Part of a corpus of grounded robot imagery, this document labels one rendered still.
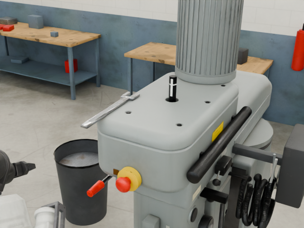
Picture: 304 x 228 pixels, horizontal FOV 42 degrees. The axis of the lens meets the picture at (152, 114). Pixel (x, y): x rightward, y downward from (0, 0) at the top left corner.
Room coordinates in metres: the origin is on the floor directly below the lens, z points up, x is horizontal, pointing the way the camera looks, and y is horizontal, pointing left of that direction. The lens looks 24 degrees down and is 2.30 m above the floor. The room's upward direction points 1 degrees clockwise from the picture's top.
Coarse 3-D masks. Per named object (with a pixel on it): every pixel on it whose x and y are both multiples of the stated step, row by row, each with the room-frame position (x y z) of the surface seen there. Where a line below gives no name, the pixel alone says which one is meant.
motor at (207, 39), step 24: (192, 0) 1.16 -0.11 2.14; (216, 0) 1.13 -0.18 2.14; (240, 0) 1.17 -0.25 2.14; (192, 24) 1.16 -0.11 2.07; (216, 24) 1.14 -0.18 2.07; (240, 24) 1.20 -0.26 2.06; (192, 48) 1.16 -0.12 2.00; (216, 48) 1.14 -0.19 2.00; (192, 72) 1.15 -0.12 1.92; (216, 72) 1.14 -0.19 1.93
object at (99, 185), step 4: (108, 176) 0.90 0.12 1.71; (112, 176) 0.91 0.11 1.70; (100, 180) 0.87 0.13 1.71; (104, 180) 0.88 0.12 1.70; (108, 180) 0.89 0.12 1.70; (96, 184) 0.86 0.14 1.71; (100, 184) 0.86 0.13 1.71; (92, 188) 0.84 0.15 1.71; (96, 188) 0.84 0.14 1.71; (100, 188) 0.85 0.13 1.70; (88, 192) 0.83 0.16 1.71; (92, 192) 0.83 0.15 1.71; (96, 192) 0.84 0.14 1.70
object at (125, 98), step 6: (126, 96) 1.01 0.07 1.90; (132, 96) 1.01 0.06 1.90; (138, 96) 1.03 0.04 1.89; (120, 102) 0.97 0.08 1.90; (108, 108) 0.93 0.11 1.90; (114, 108) 0.93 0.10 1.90; (96, 114) 0.89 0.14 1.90; (102, 114) 0.89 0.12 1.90; (90, 120) 0.85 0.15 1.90; (96, 120) 0.86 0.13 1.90; (84, 126) 0.82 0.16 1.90; (90, 126) 0.83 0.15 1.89
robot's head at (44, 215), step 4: (36, 212) 0.80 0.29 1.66; (40, 212) 0.80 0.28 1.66; (44, 212) 0.80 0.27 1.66; (48, 212) 0.80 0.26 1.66; (52, 212) 0.80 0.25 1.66; (36, 216) 0.80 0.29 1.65; (40, 216) 0.79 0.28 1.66; (44, 216) 0.79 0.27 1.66; (48, 216) 0.79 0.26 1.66; (52, 216) 0.80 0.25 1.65; (36, 220) 0.79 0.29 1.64; (40, 220) 0.78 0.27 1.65; (44, 220) 0.78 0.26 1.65; (48, 220) 0.78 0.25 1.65; (52, 220) 0.79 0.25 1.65; (36, 224) 0.78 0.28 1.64; (40, 224) 0.77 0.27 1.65; (44, 224) 0.77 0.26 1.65; (48, 224) 0.77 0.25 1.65; (52, 224) 0.78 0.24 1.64
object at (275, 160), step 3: (273, 156) 1.13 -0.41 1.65; (273, 159) 1.13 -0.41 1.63; (276, 159) 1.09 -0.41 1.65; (273, 162) 1.13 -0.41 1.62; (276, 162) 1.09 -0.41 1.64; (273, 165) 1.13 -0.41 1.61; (273, 168) 1.10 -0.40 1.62; (279, 168) 1.18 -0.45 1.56; (273, 171) 1.10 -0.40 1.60; (279, 171) 1.18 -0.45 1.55; (273, 174) 1.10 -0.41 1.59; (273, 177) 1.14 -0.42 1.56; (276, 177) 1.18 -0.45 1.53; (270, 180) 1.11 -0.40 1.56; (273, 189) 1.16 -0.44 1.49
